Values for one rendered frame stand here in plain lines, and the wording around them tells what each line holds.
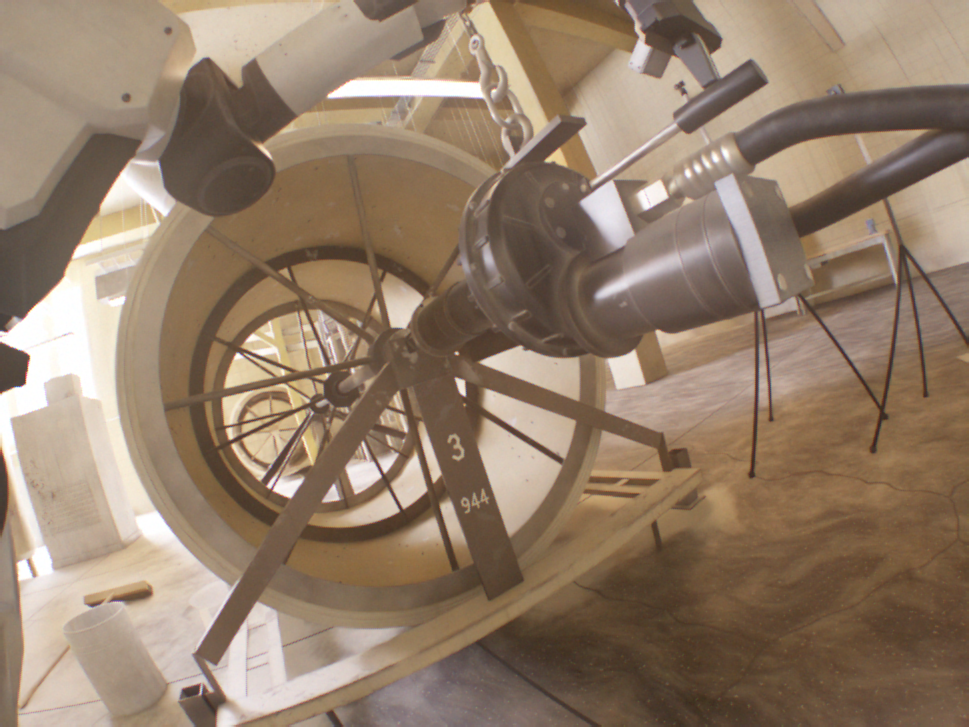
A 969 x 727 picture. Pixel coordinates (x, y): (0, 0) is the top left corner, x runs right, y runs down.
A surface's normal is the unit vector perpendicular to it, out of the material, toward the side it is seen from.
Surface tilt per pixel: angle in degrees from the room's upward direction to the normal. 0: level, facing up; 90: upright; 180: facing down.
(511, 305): 115
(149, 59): 105
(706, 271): 101
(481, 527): 90
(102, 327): 90
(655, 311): 124
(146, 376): 90
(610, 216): 90
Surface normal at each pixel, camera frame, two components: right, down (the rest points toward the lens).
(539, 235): 0.47, -0.16
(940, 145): -0.92, 0.30
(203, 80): -0.09, -0.04
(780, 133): -0.62, 0.66
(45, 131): 0.92, -0.03
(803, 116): -0.83, 0.26
